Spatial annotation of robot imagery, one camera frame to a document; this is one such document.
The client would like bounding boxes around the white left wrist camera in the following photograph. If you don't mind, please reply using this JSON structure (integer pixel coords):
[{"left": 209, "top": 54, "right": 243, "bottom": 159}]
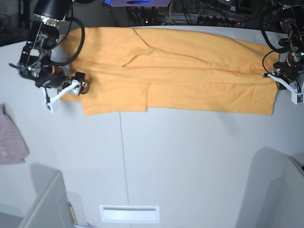
[{"left": 274, "top": 78, "right": 304, "bottom": 105}]

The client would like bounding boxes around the folded pink cloth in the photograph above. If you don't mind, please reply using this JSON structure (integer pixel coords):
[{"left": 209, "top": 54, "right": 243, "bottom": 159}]
[{"left": 0, "top": 104, "right": 29, "bottom": 165}]

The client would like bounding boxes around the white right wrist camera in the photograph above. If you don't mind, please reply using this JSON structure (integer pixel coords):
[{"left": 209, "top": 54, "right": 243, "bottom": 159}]
[{"left": 42, "top": 81, "right": 77, "bottom": 113}]

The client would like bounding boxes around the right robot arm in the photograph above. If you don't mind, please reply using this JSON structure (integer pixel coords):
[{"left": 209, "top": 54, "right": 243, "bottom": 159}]
[{"left": 10, "top": 0, "right": 90, "bottom": 96}]

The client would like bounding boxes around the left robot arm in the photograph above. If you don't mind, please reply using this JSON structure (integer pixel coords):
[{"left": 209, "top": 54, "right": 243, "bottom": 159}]
[{"left": 259, "top": 0, "right": 304, "bottom": 82}]

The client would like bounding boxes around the black power strip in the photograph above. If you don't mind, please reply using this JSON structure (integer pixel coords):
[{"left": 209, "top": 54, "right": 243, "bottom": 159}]
[{"left": 196, "top": 16, "right": 244, "bottom": 27}]

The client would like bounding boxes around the orange pencil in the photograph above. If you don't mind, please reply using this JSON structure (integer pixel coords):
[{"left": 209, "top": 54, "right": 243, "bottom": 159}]
[{"left": 69, "top": 206, "right": 77, "bottom": 225}]

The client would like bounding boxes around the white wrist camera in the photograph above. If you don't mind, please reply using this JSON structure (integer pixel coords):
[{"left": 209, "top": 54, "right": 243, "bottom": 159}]
[
  {"left": 42, "top": 81, "right": 77, "bottom": 113},
  {"left": 274, "top": 78, "right": 304, "bottom": 105}
]

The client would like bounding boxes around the blue-ringed device at back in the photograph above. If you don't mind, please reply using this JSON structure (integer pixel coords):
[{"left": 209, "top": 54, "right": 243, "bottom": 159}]
[{"left": 105, "top": 0, "right": 171, "bottom": 7}]

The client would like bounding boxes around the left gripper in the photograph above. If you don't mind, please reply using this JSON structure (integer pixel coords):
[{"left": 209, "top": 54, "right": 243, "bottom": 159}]
[{"left": 263, "top": 58, "right": 304, "bottom": 82}]

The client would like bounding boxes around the yellow T-shirt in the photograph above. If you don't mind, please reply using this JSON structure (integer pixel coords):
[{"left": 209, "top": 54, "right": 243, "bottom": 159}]
[{"left": 69, "top": 27, "right": 278, "bottom": 115}]

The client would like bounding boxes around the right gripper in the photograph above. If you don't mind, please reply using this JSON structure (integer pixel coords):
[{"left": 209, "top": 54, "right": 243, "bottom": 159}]
[{"left": 35, "top": 70, "right": 90, "bottom": 96}]

